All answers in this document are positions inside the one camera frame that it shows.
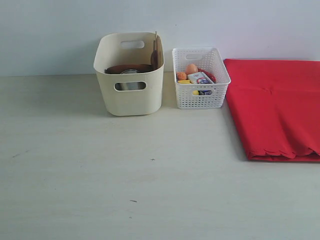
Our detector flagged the yellow cheese wedge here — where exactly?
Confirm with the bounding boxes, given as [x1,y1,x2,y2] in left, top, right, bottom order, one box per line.
[177,79,191,84]

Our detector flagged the white perforated plastic basket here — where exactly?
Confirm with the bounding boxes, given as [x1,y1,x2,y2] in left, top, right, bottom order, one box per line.
[172,46,231,109]

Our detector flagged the dark wooden spoon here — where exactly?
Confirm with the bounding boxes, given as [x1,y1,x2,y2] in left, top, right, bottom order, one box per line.
[150,40,158,71]

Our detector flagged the orange fried chicken piece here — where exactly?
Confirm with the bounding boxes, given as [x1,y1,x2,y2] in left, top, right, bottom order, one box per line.
[176,71,188,81]

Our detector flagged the stainless steel cup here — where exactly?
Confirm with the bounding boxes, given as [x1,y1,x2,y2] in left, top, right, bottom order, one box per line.
[115,69,146,91]

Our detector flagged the yellow lemon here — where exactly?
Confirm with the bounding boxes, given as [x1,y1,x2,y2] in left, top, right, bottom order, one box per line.
[192,90,199,96]

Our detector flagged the red toy sausage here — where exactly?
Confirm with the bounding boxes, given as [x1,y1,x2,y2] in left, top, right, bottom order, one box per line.
[198,68,216,83]

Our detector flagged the red scalloped table cloth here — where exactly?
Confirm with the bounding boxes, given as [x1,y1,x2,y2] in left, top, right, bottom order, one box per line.
[224,59,320,163]

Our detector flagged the cream plastic bin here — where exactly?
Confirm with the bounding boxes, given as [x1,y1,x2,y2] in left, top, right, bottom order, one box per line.
[93,32,165,116]

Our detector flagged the brown egg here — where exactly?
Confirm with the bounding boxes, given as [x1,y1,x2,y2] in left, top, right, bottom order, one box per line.
[185,63,199,75]

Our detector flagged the blue white milk carton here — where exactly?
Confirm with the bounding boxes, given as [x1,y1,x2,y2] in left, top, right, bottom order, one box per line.
[187,72,213,96]

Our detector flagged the long wooden chopstick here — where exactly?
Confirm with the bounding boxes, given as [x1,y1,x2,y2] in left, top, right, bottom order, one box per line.
[156,35,161,69]

